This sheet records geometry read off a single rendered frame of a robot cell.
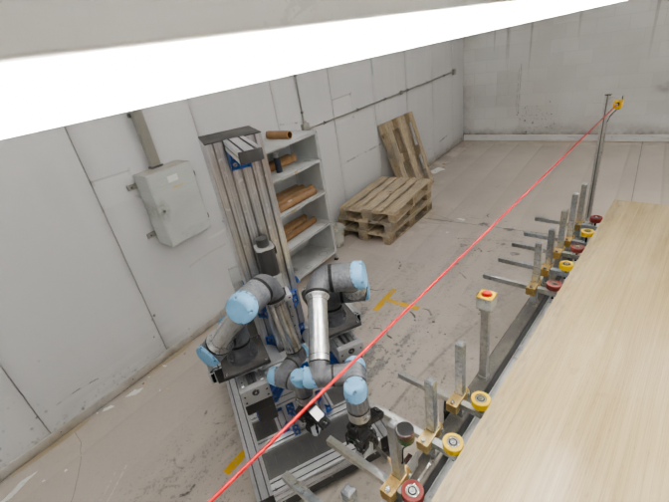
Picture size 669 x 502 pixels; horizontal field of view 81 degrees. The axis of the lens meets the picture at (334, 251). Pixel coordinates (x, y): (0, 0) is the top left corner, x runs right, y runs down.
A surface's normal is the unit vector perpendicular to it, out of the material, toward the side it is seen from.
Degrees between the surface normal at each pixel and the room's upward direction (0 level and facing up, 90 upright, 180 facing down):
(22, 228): 90
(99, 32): 90
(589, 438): 0
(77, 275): 90
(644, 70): 90
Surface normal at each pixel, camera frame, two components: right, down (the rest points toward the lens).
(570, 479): -0.14, -0.87
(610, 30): -0.58, 0.46
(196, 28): 0.74, 0.22
